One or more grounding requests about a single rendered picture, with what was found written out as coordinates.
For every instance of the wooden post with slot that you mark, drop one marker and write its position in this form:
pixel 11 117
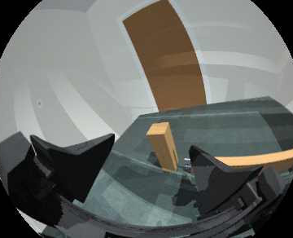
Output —
pixel 161 140

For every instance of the brown wooden board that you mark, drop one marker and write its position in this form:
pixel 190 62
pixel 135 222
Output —
pixel 280 161

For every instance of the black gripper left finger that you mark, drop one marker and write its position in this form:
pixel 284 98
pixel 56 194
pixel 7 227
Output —
pixel 77 165

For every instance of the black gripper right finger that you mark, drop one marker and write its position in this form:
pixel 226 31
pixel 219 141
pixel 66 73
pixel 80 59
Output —
pixel 216 180

